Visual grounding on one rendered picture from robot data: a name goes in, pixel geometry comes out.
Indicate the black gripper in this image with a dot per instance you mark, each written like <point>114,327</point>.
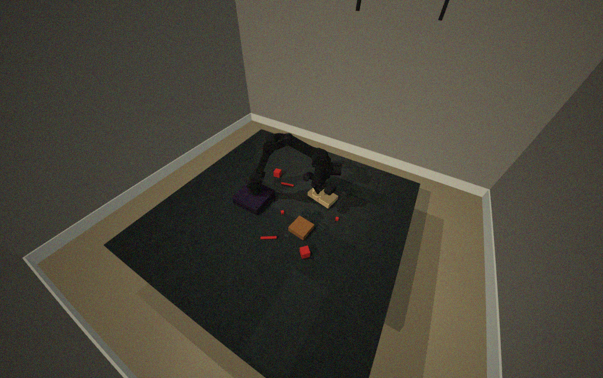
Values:
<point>318,183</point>

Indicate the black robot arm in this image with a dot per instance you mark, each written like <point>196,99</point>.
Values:
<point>321,160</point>

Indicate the tan rectangular box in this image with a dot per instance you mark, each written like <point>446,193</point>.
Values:
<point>323,198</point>

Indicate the orange rectangular block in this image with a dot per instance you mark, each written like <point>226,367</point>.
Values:
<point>301,227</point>

